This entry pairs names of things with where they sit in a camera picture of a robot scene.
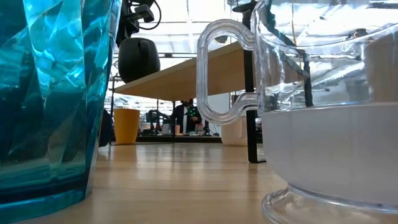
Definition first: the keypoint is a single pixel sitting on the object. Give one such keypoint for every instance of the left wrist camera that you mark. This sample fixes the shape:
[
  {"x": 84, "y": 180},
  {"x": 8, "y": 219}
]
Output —
[{"x": 144, "y": 13}]

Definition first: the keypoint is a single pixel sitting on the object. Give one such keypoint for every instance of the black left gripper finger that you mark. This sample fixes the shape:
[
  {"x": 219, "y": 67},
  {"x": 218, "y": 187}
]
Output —
[{"x": 122, "y": 35}]

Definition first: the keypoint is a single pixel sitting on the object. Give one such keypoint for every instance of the clear glass mug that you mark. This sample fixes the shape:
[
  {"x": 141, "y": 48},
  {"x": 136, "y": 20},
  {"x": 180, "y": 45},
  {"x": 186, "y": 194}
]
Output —
[{"x": 326, "y": 155}]

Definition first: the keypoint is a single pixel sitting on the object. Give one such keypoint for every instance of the teal faceted plastic tumbler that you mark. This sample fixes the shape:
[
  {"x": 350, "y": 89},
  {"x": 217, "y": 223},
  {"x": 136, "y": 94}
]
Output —
[{"x": 46, "y": 93}]

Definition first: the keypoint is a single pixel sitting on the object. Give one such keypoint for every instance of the person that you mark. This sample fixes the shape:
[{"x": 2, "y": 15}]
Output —
[{"x": 180, "y": 119}]

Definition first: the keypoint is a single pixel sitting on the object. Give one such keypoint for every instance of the black mug orange inside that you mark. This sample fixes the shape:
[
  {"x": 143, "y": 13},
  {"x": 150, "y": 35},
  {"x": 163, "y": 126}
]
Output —
[{"x": 138, "y": 60}]

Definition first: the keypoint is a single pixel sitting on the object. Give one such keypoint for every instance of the orange cup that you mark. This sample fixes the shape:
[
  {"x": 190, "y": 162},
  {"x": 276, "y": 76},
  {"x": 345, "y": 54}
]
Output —
[{"x": 127, "y": 126}]

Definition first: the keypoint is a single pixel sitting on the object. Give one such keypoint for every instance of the black ceiling dome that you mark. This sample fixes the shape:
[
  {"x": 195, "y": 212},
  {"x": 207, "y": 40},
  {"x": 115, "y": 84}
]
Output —
[{"x": 220, "y": 39}]

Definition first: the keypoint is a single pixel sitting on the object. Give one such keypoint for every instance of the beige cup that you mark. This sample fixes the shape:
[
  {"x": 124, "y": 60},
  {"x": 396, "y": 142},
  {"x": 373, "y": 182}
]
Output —
[{"x": 233, "y": 133}]

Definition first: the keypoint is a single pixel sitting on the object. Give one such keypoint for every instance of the black rig frame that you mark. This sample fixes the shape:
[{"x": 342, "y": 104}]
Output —
[{"x": 186, "y": 139}]

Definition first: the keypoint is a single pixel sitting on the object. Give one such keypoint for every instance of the black background robot arm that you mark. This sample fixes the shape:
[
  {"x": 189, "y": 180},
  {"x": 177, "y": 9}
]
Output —
[{"x": 155, "y": 119}]

